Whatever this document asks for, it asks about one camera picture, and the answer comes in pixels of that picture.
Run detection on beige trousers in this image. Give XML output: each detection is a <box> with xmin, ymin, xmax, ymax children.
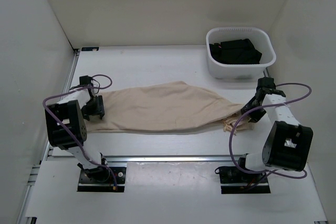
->
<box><xmin>86</xmin><ymin>81</ymin><xmax>244</xmax><ymax>133</ymax></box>

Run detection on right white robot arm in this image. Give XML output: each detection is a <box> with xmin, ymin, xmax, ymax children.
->
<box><xmin>236</xmin><ymin>77</ymin><xmax>313</xmax><ymax>182</ymax></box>

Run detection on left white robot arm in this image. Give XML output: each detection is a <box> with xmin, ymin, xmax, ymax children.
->
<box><xmin>43</xmin><ymin>76</ymin><xmax>110</xmax><ymax>182</ymax></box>

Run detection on black folded trousers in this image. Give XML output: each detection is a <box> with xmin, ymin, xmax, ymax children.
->
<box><xmin>208</xmin><ymin>39</ymin><xmax>262</xmax><ymax>65</ymax></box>

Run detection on white plastic basket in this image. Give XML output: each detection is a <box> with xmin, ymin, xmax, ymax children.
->
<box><xmin>206</xmin><ymin>27</ymin><xmax>276</xmax><ymax>79</ymax></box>

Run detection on dark corner label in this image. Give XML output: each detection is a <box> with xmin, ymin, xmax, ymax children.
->
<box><xmin>81</xmin><ymin>47</ymin><xmax>99</xmax><ymax>51</ymax></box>

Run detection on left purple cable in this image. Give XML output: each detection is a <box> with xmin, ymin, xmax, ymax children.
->
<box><xmin>43</xmin><ymin>74</ymin><xmax>119</xmax><ymax>187</ymax></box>

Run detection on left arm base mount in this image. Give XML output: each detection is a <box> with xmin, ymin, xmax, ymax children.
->
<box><xmin>77</xmin><ymin>163</ymin><xmax>127</xmax><ymax>193</ymax></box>

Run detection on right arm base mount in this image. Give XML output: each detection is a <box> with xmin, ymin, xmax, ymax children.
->
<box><xmin>214</xmin><ymin>166</ymin><xmax>271</xmax><ymax>195</ymax></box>

